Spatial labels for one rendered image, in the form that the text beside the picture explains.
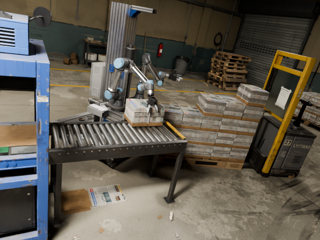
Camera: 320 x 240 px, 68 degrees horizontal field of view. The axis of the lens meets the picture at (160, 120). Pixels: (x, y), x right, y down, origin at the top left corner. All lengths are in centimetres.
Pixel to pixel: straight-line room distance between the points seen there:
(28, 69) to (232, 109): 265
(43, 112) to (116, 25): 182
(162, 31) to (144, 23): 83
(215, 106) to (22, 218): 252
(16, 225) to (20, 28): 151
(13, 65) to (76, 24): 770
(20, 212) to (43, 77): 114
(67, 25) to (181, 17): 446
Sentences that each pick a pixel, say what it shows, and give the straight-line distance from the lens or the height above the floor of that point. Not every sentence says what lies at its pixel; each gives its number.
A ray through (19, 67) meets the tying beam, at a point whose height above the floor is 151.
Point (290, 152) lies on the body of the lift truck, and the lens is 415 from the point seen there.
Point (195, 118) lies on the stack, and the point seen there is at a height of 77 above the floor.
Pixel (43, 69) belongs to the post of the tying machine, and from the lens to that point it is 164.
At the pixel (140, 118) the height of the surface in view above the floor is 90.
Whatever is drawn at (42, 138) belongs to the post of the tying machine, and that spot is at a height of 103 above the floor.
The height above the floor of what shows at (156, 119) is 89.
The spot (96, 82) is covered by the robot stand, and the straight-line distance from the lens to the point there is 345.
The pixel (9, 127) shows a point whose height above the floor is 80.
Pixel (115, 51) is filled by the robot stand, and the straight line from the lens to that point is 323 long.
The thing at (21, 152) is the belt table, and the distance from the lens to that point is 212.
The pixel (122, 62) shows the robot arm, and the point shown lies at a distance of 277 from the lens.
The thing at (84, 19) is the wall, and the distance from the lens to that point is 930.
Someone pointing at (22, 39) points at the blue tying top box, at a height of 164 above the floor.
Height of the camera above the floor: 190
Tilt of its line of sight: 22 degrees down
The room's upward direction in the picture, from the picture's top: 12 degrees clockwise
